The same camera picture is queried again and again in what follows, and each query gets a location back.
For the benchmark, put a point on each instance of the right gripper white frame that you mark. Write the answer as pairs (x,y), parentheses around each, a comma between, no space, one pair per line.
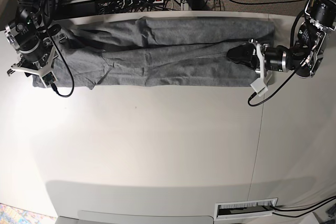
(36,56)

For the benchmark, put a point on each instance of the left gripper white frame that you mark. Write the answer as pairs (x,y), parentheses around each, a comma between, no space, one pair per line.
(261,58)

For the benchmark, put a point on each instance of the grey T-shirt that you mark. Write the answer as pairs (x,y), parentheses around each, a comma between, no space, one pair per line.
(152,52)

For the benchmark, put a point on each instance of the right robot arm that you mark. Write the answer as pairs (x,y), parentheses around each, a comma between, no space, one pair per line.
(32,17)

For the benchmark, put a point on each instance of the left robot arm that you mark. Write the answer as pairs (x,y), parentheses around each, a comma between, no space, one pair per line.
(307,42)

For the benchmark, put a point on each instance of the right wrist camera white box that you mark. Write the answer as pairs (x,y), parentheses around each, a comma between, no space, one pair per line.
(48,79)

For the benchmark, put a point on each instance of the white power strip red switch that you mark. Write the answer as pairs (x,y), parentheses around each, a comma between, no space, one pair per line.
(129,3)

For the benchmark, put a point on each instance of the table cable grommet box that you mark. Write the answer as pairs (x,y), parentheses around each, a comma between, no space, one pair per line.
(244,209)

